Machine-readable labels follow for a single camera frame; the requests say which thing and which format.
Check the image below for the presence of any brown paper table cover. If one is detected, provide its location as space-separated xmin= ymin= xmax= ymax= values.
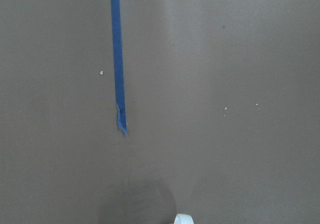
xmin=0 ymin=0 xmax=320 ymax=224

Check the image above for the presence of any white plastic cup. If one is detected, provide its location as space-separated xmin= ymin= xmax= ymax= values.
xmin=173 ymin=214 xmax=194 ymax=224

